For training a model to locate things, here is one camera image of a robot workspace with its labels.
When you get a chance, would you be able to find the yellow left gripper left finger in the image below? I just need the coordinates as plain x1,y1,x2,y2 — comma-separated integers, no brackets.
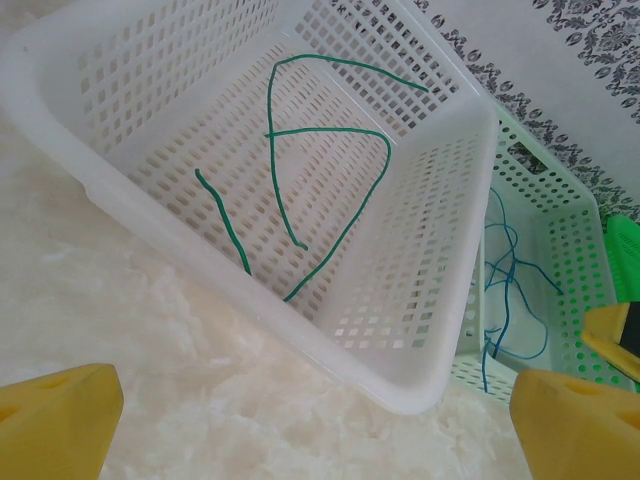
0,363,125,480

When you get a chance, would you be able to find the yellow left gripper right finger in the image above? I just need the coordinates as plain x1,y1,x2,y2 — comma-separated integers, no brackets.
509,369,640,480

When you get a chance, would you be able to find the thin blue cable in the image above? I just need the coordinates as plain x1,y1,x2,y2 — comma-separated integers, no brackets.
482,187,565,361

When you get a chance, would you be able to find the thick green cable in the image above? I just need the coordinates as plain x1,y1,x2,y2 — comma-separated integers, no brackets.
193,126,394,304

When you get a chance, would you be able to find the thin green cable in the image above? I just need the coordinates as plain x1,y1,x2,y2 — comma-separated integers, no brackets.
266,54,431,251

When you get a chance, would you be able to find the bright green plastic basket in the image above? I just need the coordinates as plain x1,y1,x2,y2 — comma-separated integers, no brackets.
602,213,640,307

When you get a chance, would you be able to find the pale green plastic basket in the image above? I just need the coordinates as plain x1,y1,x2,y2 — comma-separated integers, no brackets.
447,104,640,401

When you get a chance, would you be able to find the white plastic basket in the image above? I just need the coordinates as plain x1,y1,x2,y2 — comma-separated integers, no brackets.
0,0,501,416

